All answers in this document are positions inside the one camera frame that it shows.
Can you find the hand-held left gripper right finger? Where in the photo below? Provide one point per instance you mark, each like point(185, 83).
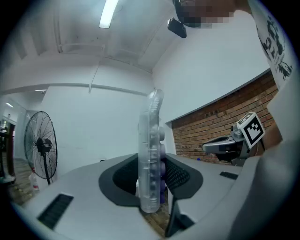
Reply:
point(206, 187)

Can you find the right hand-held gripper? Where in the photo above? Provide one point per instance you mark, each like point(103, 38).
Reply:
point(252, 131)

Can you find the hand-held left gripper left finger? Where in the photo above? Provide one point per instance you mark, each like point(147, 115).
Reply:
point(93, 211)

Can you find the clear calculator with purple keys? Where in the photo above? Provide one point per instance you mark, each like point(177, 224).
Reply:
point(146, 164)

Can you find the person's right forearm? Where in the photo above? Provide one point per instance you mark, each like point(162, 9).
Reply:
point(276, 132)

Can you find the clear plastic bottle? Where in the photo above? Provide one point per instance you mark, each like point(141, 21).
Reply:
point(34, 184)

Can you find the black standing fan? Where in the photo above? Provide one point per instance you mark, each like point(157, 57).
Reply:
point(42, 145)

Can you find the white printed t-shirt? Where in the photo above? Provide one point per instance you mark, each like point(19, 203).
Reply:
point(272, 35)

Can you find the small ceiling light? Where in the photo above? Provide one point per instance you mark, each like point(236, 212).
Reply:
point(9, 105)

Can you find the person's head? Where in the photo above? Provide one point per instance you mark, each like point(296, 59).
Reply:
point(211, 11)

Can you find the long ceiling light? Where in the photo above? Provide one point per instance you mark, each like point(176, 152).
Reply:
point(107, 14)

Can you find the black head-worn camera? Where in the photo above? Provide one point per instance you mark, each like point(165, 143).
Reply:
point(177, 27)

